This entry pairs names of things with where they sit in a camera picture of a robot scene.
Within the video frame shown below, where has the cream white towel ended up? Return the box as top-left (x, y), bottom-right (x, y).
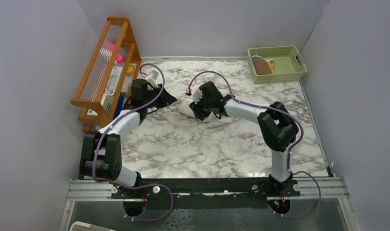
top-left (177, 98), bottom-right (212, 123)

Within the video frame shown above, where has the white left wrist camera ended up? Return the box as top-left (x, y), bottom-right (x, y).
top-left (141, 71), bottom-right (159, 90)

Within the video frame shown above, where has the blue item in rack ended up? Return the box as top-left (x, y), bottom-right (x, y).
top-left (114, 94), bottom-right (125, 118)

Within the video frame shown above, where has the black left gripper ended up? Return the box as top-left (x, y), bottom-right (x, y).
top-left (144, 84), bottom-right (177, 109)

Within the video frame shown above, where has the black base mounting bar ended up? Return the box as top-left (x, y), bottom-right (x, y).
top-left (111, 177), bottom-right (300, 210)

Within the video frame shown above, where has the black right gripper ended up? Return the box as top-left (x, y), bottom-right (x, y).
top-left (189, 93), bottom-right (213, 121)

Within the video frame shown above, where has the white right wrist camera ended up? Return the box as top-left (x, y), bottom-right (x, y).
top-left (184, 88), bottom-right (203, 104)

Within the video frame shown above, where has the white tray corner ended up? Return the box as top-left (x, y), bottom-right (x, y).
top-left (69, 221), bottom-right (114, 231)

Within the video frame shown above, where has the yellow brown bear towel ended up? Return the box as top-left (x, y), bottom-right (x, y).
top-left (251, 55), bottom-right (275, 75)

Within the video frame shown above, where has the green perforated plastic basket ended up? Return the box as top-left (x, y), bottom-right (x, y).
top-left (247, 46), bottom-right (307, 84)

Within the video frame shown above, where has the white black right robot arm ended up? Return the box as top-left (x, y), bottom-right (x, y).
top-left (187, 81), bottom-right (299, 196)

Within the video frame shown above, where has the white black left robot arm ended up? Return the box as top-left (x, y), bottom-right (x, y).
top-left (79, 78), bottom-right (177, 198)

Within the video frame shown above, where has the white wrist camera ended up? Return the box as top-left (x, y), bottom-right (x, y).
top-left (141, 71), bottom-right (159, 90)
top-left (184, 88), bottom-right (203, 104)

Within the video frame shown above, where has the wooden rack with rods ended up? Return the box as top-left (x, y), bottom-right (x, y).
top-left (71, 16), bottom-right (142, 132)

